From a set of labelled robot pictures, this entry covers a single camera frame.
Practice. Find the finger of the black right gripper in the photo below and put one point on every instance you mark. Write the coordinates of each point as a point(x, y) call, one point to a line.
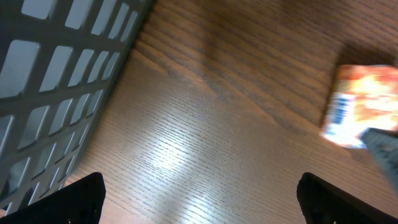
point(382, 145)

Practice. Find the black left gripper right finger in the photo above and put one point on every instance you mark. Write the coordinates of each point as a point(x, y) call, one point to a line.
point(322, 202)

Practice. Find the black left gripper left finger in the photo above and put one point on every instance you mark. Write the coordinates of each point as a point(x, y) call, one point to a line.
point(80, 202)

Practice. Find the orange Kleenex tissue pack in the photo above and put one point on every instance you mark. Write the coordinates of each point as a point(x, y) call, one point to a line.
point(363, 97)

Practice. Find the grey plastic shopping basket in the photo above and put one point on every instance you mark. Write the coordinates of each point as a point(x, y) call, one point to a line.
point(59, 62)

